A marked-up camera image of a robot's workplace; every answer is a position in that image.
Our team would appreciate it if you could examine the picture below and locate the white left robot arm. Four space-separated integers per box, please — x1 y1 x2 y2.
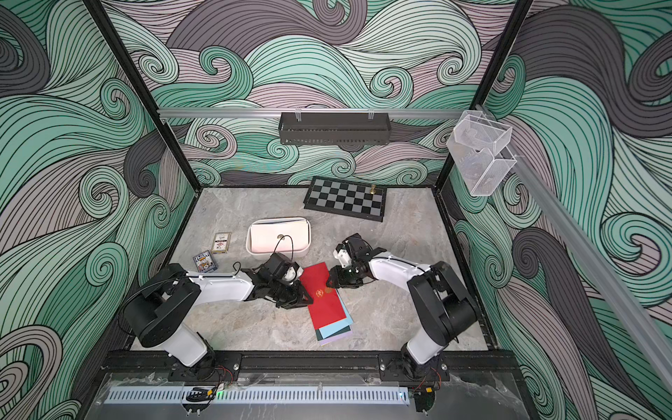
121 260 313 369

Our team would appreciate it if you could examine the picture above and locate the black right corner post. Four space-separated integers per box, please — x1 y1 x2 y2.
434 0 536 190

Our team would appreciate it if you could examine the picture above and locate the red envelope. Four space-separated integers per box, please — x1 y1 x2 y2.
300 262 346 329

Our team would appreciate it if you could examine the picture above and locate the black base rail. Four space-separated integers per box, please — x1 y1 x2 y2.
101 350 523 384

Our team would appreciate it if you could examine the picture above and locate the black folding chess board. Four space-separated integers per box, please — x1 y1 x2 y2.
303 177 387 222

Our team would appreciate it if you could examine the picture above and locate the blue playing card box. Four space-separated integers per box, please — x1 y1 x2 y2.
192 250 218 273

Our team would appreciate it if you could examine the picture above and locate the lavender envelope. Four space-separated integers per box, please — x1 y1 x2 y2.
318 327 352 346

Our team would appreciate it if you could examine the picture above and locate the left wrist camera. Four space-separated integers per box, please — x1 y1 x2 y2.
260 253 303 285

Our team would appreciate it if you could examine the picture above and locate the aluminium rail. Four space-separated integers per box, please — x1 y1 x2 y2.
474 104 672 392
157 107 464 120

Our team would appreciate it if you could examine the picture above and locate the white plastic storage box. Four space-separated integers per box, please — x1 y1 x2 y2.
246 217 312 259

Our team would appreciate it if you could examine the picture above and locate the black wall shelf tray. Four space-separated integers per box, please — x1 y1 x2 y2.
278 112 392 148

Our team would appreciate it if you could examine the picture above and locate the aluminium right rail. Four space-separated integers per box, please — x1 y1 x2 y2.
474 104 672 392

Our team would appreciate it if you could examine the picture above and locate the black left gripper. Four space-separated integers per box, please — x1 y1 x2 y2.
268 281 315 310

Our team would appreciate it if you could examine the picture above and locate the pink envelope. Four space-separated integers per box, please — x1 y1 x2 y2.
250 220 310 254

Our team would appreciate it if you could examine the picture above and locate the aluminium back rail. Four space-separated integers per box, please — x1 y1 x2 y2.
157 107 464 120

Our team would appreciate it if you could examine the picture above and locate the white slotted cable duct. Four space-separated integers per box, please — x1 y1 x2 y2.
103 386 411 406

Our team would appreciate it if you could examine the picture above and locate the clear acrylic wall bin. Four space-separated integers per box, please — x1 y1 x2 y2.
447 110 517 197

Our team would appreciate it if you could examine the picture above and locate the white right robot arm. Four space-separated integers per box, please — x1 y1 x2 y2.
327 243 478 368

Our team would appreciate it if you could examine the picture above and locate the black corner frame post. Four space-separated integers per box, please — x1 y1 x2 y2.
83 0 202 195

